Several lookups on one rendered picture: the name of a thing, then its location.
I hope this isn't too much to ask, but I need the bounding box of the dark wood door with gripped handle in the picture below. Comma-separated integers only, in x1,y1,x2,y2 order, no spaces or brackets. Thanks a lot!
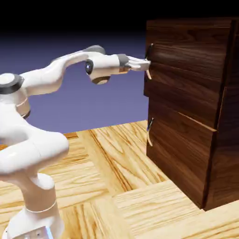
143,20,234,130

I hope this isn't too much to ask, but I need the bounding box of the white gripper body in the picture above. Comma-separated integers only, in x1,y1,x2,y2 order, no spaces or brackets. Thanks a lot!
127,55,151,72

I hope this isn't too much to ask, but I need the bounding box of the curved metal handle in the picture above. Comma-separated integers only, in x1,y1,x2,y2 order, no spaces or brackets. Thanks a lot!
144,43,154,80
146,117,155,147

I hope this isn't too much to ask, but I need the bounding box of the dark wood cabinet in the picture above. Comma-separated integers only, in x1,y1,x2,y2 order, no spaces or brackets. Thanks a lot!
143,17,239,211

